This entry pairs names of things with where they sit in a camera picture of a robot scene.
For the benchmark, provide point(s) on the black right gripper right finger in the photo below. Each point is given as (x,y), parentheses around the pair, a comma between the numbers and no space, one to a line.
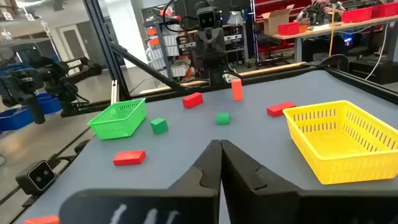
(264,202)

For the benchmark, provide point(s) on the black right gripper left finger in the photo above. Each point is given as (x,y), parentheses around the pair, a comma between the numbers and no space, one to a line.
(186,202)

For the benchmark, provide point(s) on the tall orange block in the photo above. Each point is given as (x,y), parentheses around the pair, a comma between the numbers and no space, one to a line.
(237,90)

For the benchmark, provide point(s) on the red rectangular block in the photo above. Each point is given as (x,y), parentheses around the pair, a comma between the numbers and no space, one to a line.
(192,100)
(129,157)
(278,109)

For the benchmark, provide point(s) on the green half-round block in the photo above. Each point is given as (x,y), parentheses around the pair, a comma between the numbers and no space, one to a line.
(223,119)

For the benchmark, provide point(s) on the green cube block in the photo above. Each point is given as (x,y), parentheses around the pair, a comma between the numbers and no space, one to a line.
(159,126)

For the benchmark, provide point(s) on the yellow plastic basket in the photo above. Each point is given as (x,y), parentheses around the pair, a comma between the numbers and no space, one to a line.
(357,171)

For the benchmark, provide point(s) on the orange-red rectangular block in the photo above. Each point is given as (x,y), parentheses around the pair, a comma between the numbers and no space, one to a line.
(42,220)

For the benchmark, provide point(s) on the background black robot arm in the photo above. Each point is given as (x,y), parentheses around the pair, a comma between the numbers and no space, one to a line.
(74,63)

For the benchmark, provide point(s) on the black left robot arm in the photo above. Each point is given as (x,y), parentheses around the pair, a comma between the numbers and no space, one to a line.
(216,76)

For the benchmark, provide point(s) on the metal shelf rack with bins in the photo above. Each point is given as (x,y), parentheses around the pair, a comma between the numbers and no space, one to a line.
(168,53)

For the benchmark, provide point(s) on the black stool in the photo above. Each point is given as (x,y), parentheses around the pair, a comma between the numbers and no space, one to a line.
(267,43)

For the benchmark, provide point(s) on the light wooden board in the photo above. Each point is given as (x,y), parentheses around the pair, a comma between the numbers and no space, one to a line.
(270,69)

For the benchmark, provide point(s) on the open cardboard box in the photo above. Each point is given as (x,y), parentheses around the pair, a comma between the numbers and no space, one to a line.
(273,22)

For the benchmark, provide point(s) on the small red plastic bin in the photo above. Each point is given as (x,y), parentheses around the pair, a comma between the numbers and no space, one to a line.
(288,29)

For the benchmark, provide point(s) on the small orange box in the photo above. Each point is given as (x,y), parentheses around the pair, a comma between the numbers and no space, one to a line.
(303,28)

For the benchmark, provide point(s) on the green plastic basket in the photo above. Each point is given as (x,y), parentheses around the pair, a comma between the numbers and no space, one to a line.
(121,126)

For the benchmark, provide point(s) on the person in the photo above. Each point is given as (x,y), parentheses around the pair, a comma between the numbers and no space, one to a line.
(320,12)

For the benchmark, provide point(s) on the black chair back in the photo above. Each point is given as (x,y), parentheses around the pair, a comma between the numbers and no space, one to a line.
(334,61)

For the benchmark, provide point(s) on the wooden workbench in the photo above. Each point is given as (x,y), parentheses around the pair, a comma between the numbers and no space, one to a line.
(342,27)

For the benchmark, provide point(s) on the grey door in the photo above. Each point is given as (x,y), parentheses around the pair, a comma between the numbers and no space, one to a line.
(73,43)

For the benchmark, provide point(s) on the large red plastic bin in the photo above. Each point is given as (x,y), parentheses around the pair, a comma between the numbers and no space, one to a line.
(388,9)
(357,14)

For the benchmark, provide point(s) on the black case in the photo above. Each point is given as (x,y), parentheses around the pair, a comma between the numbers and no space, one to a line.
(373,71)

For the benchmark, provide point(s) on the blue plastic bin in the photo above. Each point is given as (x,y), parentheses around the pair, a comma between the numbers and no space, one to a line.
(18,118)
(49,104)

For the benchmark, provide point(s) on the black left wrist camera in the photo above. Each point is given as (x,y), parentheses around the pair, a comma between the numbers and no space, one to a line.
(206,19)

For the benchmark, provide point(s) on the black diagonal frame brace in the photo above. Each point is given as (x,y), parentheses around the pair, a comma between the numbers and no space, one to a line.
(146,67)

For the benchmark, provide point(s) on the silver aluminium post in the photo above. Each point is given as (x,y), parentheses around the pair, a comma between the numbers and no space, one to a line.
(114,91)

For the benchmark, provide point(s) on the black frame post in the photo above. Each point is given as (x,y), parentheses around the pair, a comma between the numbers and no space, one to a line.
(102,53)

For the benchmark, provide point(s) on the black camera with white rim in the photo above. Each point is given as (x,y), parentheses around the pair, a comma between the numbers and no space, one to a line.
(36,178)

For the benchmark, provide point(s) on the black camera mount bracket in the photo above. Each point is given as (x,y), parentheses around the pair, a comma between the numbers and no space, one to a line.
(29,200)

